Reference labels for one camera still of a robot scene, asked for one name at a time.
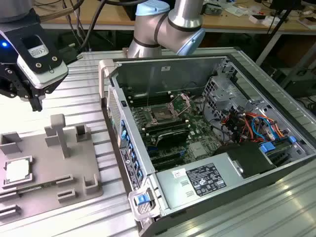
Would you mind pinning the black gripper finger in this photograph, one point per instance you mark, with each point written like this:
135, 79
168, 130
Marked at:
35, 102

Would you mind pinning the silver square CPU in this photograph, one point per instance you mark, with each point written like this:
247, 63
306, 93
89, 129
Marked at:
17, 171

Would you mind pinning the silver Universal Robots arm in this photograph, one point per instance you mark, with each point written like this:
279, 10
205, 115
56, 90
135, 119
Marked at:
182, 14

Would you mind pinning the black RAM slot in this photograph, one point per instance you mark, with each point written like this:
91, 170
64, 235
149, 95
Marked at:
170, 128
148, 95
150, 100
165, 123

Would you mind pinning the CPU socket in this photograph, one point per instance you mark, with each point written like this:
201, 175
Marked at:
160, 114

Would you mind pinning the black expansion slot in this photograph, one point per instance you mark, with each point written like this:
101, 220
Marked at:
168, 158

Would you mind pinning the grey plastic parts rack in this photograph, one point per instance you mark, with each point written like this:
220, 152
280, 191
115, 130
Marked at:
74, 158

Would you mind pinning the green RAM stick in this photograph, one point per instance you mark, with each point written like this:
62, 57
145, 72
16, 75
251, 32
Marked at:
32, 187

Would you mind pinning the thin metal locking lever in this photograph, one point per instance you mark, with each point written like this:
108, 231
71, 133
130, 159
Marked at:
147, 101

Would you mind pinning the wooden desk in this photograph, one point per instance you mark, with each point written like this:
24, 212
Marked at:
111, 12

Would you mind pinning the open grey PC case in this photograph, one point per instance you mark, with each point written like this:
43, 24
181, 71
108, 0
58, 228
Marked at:
172, 74

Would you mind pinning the black expansion card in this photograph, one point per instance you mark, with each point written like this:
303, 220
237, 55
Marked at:
172, 138

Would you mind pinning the blue case release latch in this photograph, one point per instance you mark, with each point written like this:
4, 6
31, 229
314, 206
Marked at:
143, 200

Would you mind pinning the green motherboard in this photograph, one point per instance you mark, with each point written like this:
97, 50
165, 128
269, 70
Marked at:
197, 133

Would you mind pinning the grey power supply unit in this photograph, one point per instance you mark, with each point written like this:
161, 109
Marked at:
172, 195

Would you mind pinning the silver chipset heat sink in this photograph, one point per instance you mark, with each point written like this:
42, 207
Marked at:
198, 150

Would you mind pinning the perforated metal drive cage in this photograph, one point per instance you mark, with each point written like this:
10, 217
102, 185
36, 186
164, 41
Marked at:
222, 89

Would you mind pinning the black fan shroud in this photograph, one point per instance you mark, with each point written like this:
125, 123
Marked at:
247, 155

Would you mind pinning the large blue disk carrier latch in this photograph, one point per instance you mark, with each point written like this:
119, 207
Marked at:
267, 147

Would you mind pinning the white desk leg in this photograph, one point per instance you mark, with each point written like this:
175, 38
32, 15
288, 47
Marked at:
267, 48

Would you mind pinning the small blue disk carrier latch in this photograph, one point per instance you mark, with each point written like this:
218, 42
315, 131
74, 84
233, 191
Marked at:
292, 139

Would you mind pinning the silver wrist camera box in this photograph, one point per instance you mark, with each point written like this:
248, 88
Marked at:
50, 76

